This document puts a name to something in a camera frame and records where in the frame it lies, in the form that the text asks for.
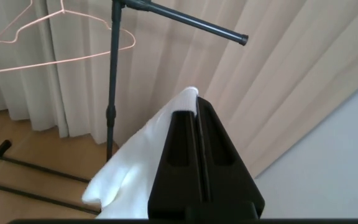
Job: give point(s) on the white garment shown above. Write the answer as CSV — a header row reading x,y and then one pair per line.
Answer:
x,y
135,161

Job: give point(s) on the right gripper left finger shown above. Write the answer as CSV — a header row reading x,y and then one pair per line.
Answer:
x,y
172,186

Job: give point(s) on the black clothes rack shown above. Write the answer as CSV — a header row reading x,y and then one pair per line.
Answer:
x,y
113,62

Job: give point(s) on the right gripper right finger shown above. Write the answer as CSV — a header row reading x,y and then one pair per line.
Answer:
x,y
232,186

